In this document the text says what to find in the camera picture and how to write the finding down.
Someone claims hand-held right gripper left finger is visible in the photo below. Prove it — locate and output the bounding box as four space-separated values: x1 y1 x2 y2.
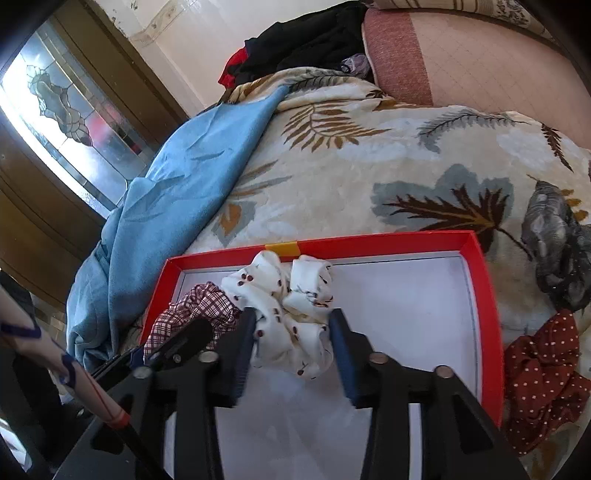
53 307 257 480

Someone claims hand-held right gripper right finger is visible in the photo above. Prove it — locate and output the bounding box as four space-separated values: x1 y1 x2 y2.
329 308 529 480

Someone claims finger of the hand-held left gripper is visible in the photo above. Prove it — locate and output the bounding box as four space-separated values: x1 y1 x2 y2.
90 348 148 377
147 318 214 370

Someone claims red plaid scrunchie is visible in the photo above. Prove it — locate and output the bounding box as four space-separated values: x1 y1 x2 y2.
143 281 242 365

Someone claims white cherry print scrunchie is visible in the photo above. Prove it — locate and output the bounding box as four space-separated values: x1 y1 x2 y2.
221 251 335 380

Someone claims red cardboard box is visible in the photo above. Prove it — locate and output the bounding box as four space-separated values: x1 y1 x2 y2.
139 230 505 428

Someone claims red polka dot scrunchie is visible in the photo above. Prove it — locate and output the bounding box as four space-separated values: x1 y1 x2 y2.
502 309 591 455

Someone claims grey sheer scrunchie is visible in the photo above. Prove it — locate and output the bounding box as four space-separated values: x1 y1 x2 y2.
521 180 591 312

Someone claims blue cloth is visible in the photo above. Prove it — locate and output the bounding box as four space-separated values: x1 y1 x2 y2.
66 85 291 372

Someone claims leaf printed blanket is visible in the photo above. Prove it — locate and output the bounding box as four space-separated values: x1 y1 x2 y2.
106 67 591 480

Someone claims wooden door with stained glass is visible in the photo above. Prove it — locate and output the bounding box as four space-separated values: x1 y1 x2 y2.
0 0 190 315

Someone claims red clothing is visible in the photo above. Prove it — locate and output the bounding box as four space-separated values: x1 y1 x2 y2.
218 50 250 89

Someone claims purple cloth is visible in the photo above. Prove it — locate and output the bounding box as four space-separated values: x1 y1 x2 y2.
341 53 375 79

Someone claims black clothing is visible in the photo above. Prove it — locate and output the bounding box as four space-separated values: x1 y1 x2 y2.
233 2 370 86

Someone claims pink bolster cushion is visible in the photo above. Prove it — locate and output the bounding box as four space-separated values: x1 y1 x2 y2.
361 8 591 123

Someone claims striped floral pillow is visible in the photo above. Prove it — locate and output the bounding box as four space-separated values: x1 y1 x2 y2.
369 0 559 44

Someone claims white cord with red band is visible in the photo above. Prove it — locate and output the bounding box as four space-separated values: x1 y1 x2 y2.
0 286 169 480

